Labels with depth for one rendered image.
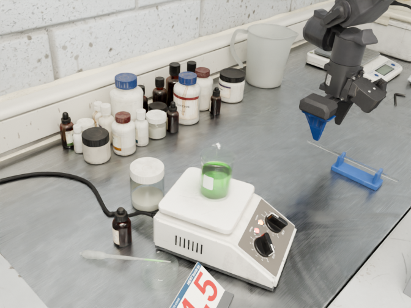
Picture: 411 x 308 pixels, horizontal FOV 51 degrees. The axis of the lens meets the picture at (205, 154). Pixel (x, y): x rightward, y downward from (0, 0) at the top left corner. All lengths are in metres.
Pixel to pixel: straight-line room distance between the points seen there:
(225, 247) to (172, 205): 0.10
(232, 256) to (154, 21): 0.66
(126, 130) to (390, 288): 0.55
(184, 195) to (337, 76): 0.37
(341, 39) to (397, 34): 0.82
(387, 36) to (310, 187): 0.88
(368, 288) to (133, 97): 0.57
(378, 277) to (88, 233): 0.46
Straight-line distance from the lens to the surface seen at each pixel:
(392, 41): 1.65
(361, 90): 0.84
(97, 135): 0.88
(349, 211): 0.84
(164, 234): 0.67
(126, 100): 0.93
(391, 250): 0.80
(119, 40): 1.06
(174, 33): 1.17
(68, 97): 0.96
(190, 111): 1.01
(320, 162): 0.96
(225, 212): 0.65
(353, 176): 0.92
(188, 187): 0.69
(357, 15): 0.79
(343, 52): 0.83
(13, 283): 0.69
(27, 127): 0.94
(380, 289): 0.73
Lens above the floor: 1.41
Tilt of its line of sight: 34 degrees down
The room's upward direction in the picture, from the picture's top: 4 degrees clockwise
